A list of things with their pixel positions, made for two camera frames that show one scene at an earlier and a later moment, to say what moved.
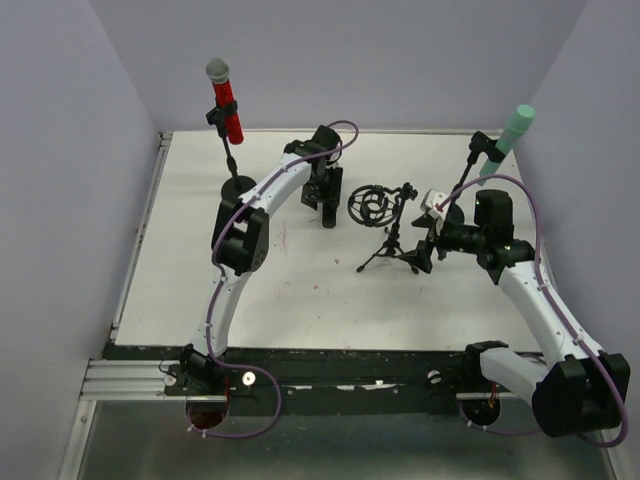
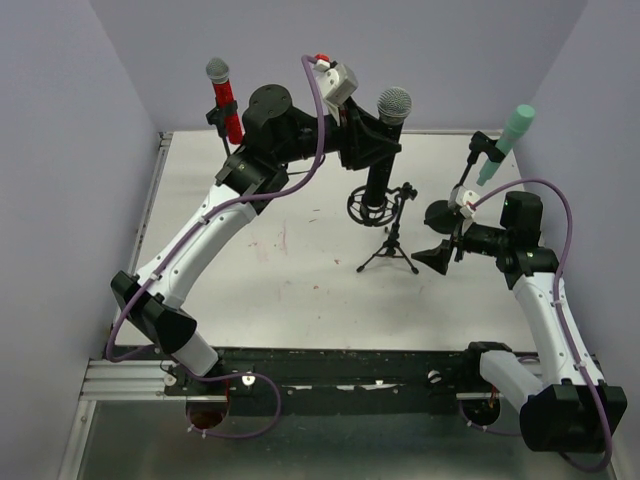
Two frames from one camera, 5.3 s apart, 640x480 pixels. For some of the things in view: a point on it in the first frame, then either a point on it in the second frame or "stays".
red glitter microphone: [218, 71] stays
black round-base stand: [480, 143] stays
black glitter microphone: [329, 214] → [394, 106]
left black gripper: [323, 197] → [351, 141]
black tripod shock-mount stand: [374, 205] stays
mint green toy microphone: [515, 129] stays
